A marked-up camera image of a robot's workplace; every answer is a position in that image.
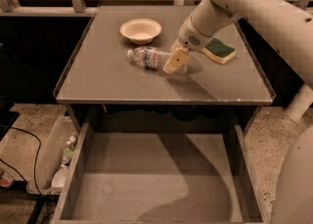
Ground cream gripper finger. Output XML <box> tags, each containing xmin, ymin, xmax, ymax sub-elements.
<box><xmin>163</xmin><ymin>48</ymin><xmax>190</xmax><ymax>73</ymax></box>
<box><xmin>169</xmin><ymin>38</ymin><xmax>182</xmax><ymax>52</ymax></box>

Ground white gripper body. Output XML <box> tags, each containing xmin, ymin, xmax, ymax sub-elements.
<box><xmin>177</xmin><ymin>16</ymin><xmax>212</xmax><ymax>51</ymax></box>

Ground clear plastic water bottle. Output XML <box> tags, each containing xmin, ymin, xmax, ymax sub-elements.
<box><xmin>126</xmin><ymin>46</ymin><xmax>189</xmax><ymax>75</ymax></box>

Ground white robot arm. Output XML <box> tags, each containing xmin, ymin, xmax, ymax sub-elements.
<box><xmin>163</xmin><ymin>0</ymin><xmax>313</xmax><ymax>224</ymax></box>

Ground grey open top drawer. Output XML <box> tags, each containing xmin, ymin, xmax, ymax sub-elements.
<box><xmin>51</xmin><ymin>124</ymin><xmax>269</xmax><ymax>224</ymax></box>

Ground green and yellow sponge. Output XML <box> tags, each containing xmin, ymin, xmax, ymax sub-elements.
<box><xmin>201</xmin><ymin>38</ymin><xmax>236</xmax><ymax>65</ymax></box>

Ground white paper bowl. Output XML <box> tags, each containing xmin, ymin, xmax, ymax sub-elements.
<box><xmin>119</xmin><ymin>19</ymin><xmax>161</xmax><ymax>45</ymax></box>

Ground grey cabinet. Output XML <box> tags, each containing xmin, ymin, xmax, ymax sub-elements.
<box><xmin>53</xmin><ymin>4</ymin><xmax>277</xmax><ymax>134</ymax></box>

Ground white pole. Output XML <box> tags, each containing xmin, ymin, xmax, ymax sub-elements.
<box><xmin>286</xmin><ymin>84</ymin><xmax>313</xmax><ymax>121</ymax></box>

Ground black object at left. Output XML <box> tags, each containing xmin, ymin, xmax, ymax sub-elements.
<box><xmin>0</xmin><ymin>96</ymin><xmax>20</xmax><ymax>141</ymax></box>

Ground black cable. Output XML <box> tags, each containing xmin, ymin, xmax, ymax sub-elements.
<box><xmin>0</xmin><ymin>123</ymin><xmax>44</xmax><ymax>197</ymax></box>

